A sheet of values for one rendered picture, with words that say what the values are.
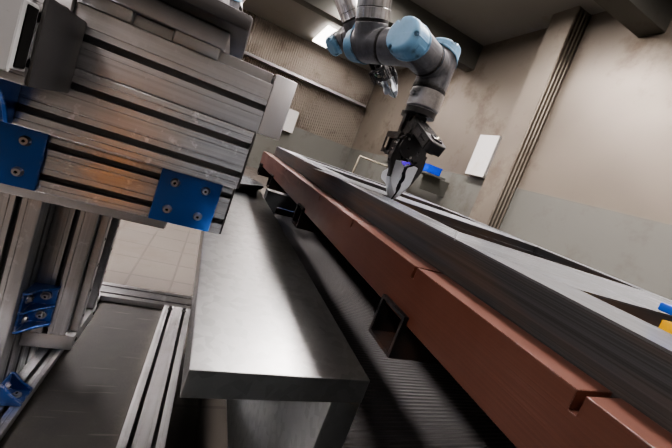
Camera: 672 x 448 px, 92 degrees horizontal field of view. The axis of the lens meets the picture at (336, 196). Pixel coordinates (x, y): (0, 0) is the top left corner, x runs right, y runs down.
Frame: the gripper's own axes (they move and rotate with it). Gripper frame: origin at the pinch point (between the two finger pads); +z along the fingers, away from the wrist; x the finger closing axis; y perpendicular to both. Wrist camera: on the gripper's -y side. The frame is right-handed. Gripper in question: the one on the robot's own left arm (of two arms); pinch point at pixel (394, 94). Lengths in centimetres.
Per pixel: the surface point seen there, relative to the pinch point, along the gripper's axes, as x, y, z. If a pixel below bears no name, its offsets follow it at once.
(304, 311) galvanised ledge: 15, 111, -9
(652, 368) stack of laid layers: 52, 118, -15
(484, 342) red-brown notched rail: 42, 117, -15
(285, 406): 11, 121, -2
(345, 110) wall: -358, -601, 182
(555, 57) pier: 73, -287, 119
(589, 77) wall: 96, -263, 142
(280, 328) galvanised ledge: 17, 116, -14
